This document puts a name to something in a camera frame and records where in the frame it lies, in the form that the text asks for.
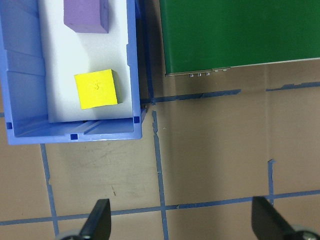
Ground yellow foam block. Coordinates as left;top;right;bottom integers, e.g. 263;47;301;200
74;68;124;110

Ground purple foam block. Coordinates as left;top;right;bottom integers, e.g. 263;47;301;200
63;0;110;34

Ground blue plastic storage bin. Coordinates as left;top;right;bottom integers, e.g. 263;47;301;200
0;0;148;146

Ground green conveyor belt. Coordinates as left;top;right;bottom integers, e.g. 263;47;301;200
158;0;320;78

